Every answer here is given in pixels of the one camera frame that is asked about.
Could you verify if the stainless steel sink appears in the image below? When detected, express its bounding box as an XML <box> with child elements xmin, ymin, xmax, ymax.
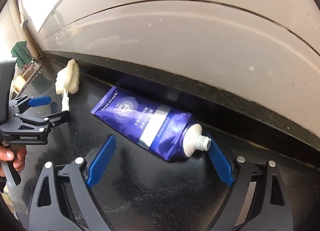
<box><xmin>10</xmin><ymin>63</ymin><xmax>42</xmax><ymax>95</ymax></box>

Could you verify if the purple toothpaste tube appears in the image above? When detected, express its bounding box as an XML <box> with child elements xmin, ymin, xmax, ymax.
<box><xmin>91</xmin><ymin>87</ymin><xmax>212</xmax><ymax>162</ymax></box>

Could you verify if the person's left hand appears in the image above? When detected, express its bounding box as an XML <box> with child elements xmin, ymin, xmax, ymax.
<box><xmin>0</xmin><ymin>146</ymin><xmax>27</xmax><ymax>172</ymax></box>

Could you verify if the green cloth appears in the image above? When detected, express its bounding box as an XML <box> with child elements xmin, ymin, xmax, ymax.
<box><xmin>11</xmin><ymin>41</ymin><xmax>33</xmax><ymax>69</ymax></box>

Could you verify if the white foam brush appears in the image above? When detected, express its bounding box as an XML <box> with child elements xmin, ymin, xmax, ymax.
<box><xmin>55</xmin><ymin>59</ymin><xmax>80</xmax><ymax>111</ymax></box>

